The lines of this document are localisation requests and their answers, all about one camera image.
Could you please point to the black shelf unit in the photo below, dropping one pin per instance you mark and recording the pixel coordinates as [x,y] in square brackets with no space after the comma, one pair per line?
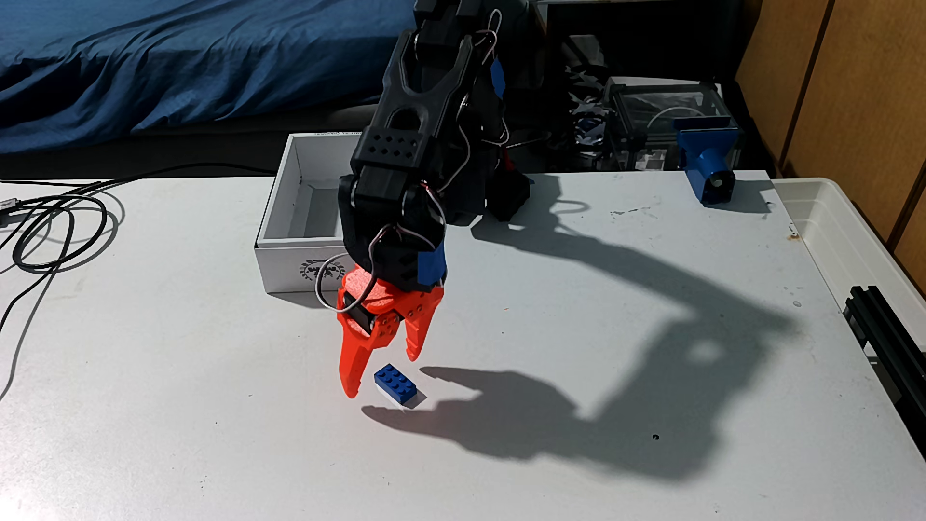
[636,36]

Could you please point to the black aluminium extrusion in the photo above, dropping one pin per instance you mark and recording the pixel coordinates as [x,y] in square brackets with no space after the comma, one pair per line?
[886,340]

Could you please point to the white plastic bin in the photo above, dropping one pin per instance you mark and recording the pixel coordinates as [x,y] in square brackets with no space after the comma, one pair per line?
[839,239]

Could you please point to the clear plastic enclosure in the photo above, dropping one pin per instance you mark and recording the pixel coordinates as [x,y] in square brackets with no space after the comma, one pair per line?
[651,108]

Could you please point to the blue printed plastic mount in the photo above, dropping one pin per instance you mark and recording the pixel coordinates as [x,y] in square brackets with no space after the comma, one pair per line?
[705,155]

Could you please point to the brown wooden cabinet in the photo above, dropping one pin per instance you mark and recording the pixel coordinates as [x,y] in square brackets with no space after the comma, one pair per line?
[853,101]

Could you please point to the white cardboard box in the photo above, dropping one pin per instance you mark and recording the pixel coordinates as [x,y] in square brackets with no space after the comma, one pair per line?
[289,260]

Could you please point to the blue bed sheet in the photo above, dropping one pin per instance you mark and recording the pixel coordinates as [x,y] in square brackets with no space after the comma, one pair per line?
[202,58]

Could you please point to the dark bed frame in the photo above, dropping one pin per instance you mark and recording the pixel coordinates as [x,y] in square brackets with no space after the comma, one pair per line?
[217,145]

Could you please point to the blue toy brick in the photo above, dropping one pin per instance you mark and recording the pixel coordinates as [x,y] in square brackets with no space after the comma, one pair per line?
[396,382]

